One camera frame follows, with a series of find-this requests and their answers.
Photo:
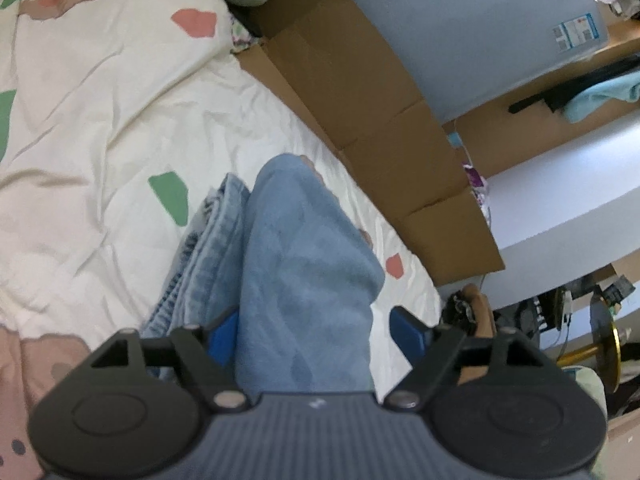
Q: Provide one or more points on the brown cardboard sheet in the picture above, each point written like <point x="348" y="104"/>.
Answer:
<point x="375" y="135"/>

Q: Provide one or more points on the light green cloth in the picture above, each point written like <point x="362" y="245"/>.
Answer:
<point x="590" y="395"/>

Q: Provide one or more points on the cream bear print blanket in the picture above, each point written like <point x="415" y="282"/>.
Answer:
<point x="100" y="110"/>

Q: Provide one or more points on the blue denim pants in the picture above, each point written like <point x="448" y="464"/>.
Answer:
<point x="300" y="270"/>

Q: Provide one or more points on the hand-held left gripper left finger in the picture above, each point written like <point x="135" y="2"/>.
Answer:
<point x="222" y="335"/>

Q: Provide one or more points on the grey upright mattress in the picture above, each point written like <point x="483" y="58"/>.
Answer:
<point x="450" y="25"/>

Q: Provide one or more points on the blue capped detergent bottle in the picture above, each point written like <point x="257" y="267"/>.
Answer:
<point x="454" y="139"/>

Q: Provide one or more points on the brown board panel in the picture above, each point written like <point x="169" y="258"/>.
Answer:
<point x="505" y="135"/>

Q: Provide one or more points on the gold pedestal table base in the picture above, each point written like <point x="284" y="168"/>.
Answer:
<point x="602" y="330"/>

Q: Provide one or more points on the floral print cloth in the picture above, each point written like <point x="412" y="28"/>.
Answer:
<point x="242" y="35"/>

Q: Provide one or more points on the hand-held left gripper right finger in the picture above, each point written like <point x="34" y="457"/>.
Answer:
<point x="407" y="332"/>

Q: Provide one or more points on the purple white refill bag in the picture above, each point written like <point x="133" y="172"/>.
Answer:
<point x="475" y="180"/>

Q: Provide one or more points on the light teal cloth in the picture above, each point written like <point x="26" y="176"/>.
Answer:
<point x="605" y="97"/>

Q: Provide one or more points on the leopard print cloth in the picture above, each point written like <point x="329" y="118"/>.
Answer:
<point x="457" y="310"/>

